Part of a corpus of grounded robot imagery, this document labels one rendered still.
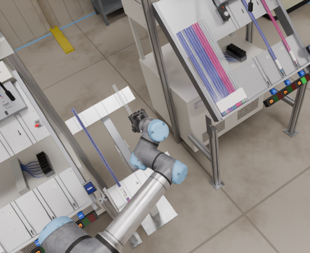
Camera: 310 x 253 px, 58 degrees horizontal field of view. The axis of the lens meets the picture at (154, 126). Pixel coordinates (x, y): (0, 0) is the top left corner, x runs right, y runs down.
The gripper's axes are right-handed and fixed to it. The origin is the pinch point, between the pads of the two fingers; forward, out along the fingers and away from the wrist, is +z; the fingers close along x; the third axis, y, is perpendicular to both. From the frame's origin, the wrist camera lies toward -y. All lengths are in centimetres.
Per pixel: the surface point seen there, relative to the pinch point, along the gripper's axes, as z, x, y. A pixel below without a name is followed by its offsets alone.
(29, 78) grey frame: 23, 32, 41
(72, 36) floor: 293, -30, 78
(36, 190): 8, 55, -5
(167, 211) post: 47, 3, -79
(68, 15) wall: 326, -44, 110
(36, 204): 7, 59, -10
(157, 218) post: 47, 12, -79
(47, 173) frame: 38, 53, -9
